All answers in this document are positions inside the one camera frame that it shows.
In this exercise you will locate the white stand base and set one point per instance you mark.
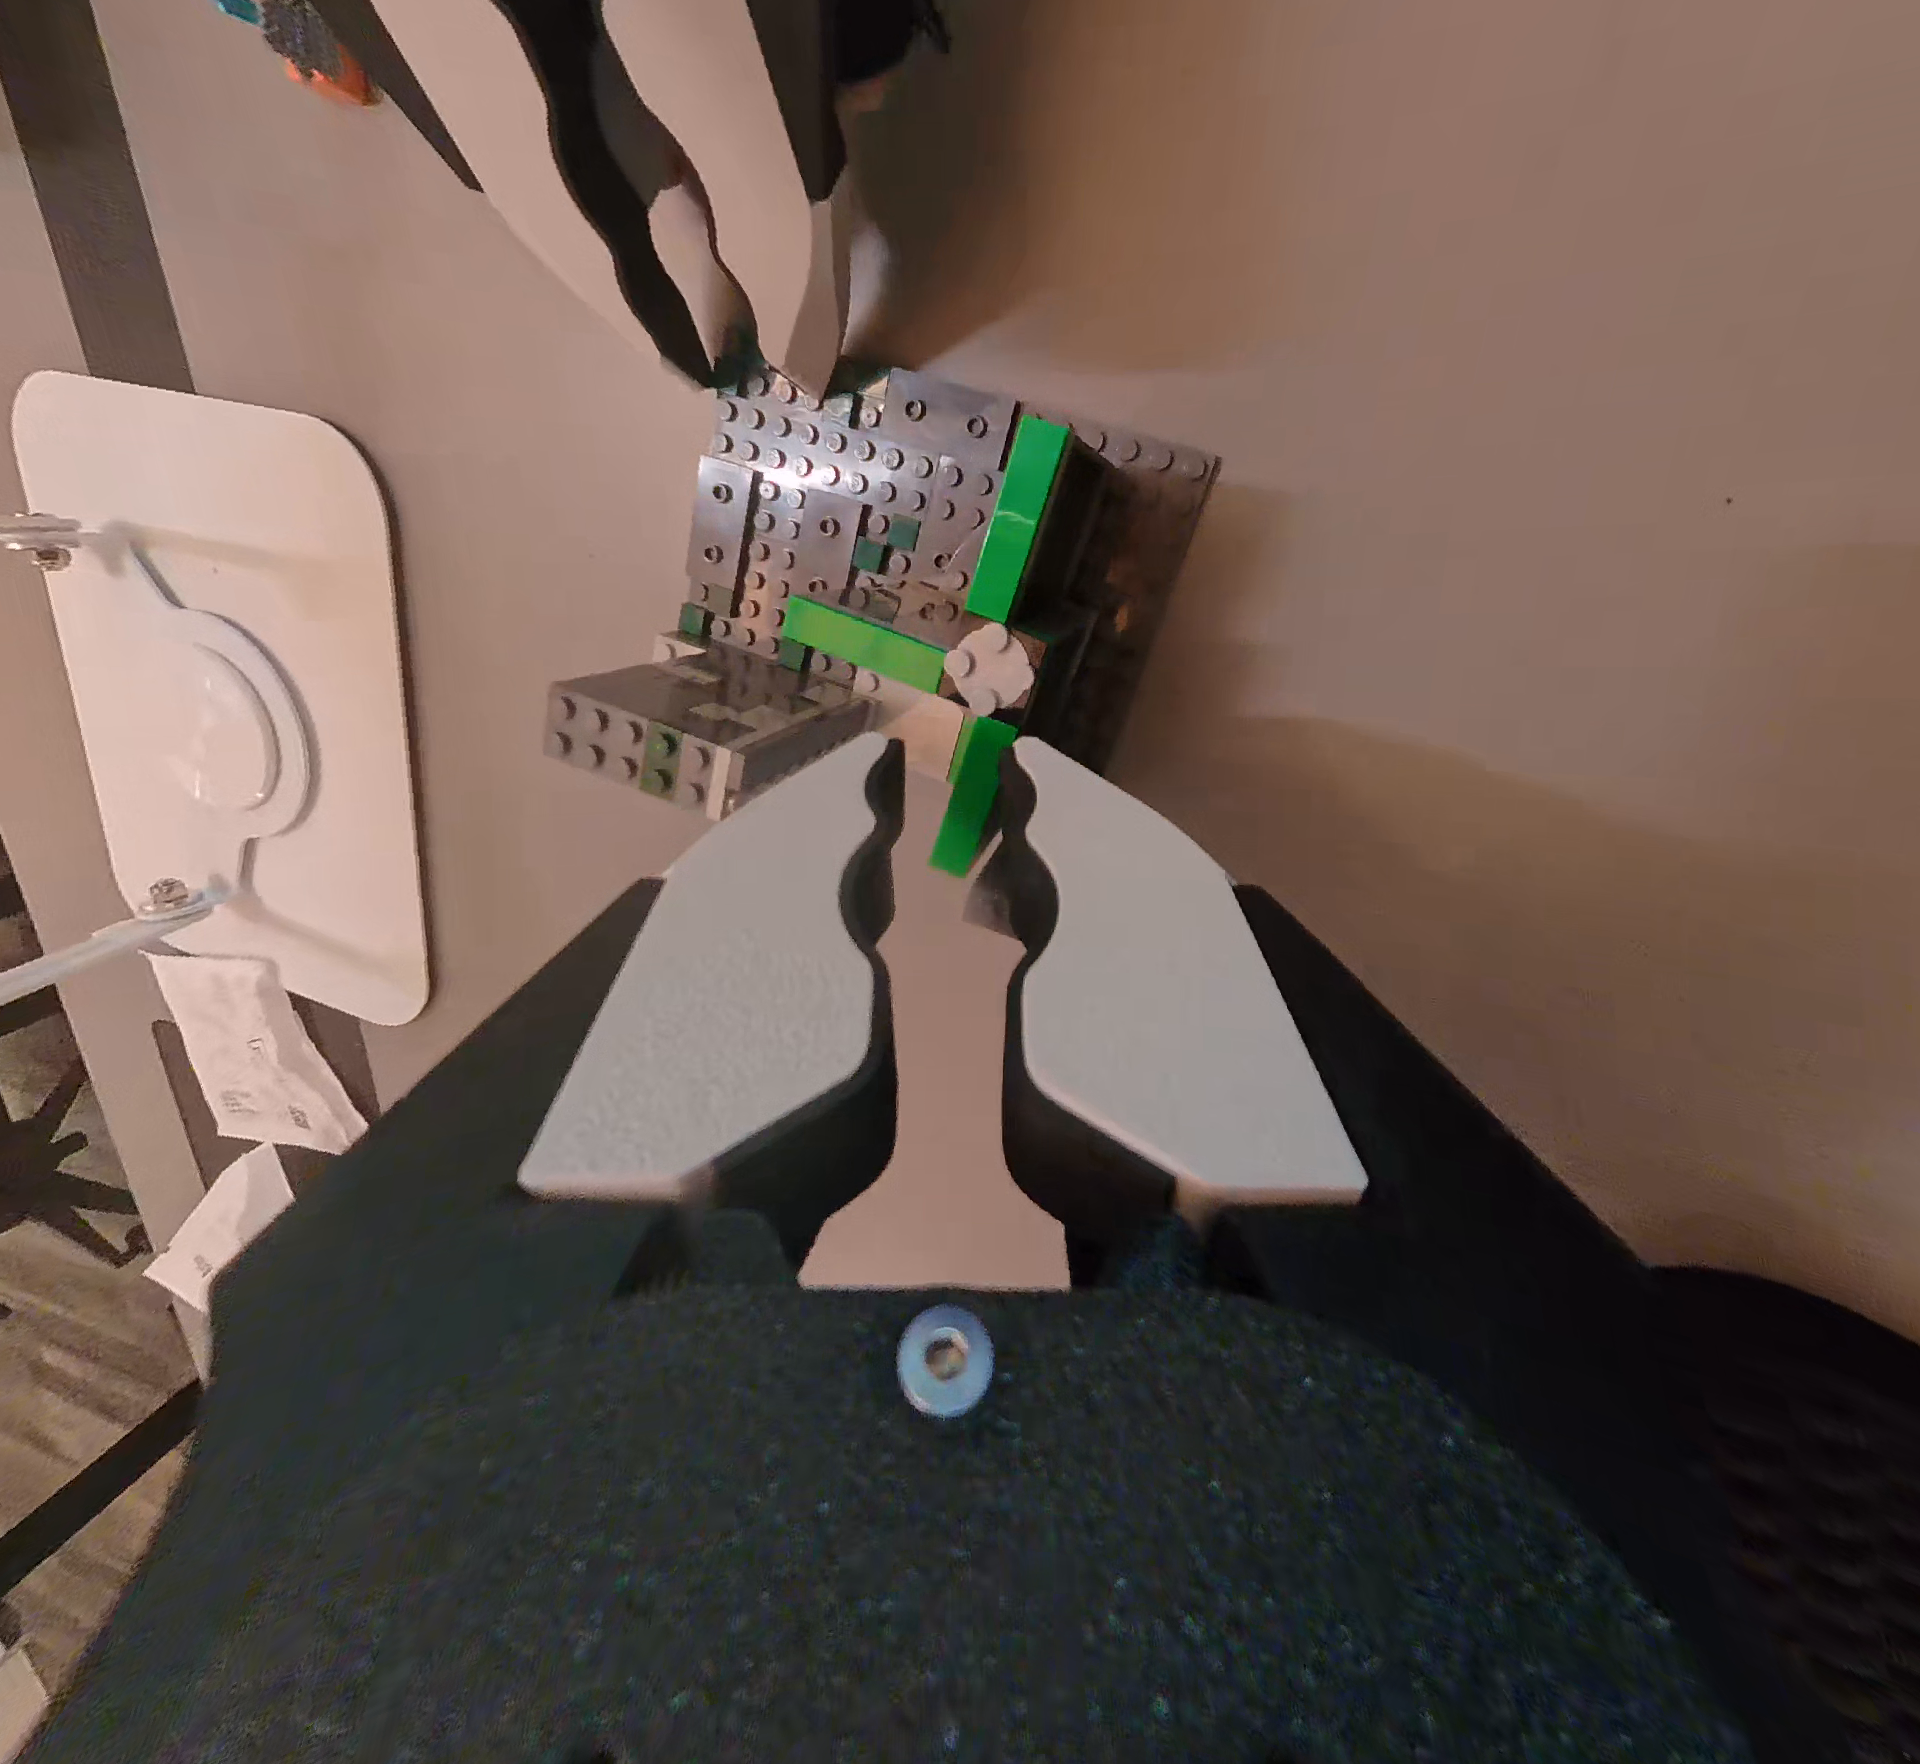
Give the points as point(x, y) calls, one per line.
point(329, 593)

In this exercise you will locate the white paper tag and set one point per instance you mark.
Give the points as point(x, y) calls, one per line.
point(255, 1045)
point(225, 1217)

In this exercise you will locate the toy brick figure with pickaxe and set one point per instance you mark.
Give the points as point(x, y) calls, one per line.
point(307, 32)

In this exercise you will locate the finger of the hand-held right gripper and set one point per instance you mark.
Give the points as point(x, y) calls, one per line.
point(720, 68)
point(451, 68)

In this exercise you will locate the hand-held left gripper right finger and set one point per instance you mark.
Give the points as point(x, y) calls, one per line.
point(1170, 1014)

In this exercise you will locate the grey and green brick model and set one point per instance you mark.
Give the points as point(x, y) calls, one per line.
point(809, 488)

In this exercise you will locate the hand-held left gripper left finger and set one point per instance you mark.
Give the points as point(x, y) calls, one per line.
point(720, 1014)

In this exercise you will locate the clear stand bracket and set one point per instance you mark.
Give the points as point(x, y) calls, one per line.
point(294, 745)

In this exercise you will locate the black chair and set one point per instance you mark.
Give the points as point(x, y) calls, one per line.
point(1800, 1495)

